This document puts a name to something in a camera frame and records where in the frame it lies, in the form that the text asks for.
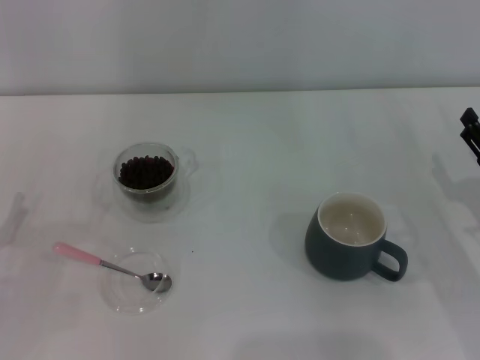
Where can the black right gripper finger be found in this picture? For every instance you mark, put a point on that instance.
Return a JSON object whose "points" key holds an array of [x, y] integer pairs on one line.
{"points": [[473, 139]]}

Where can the dark grey ceramic mug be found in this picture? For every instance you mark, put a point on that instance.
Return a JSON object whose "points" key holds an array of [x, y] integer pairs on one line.
{"points": [[333, 258]]}

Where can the coffee bean heap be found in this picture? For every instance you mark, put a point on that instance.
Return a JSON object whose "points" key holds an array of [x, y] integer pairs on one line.
{"points": [[146, 172]]}

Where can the clear glass cup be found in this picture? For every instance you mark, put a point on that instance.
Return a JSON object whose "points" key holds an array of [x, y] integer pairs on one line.
{"points": [[148, 197]]}

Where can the clear glass saucer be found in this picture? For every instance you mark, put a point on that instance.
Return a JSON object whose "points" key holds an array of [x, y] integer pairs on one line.
{"points": [[180, 204]]}

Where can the small clear glass dish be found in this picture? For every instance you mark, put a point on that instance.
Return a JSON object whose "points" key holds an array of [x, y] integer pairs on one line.
{"points": [[127, 296]]}

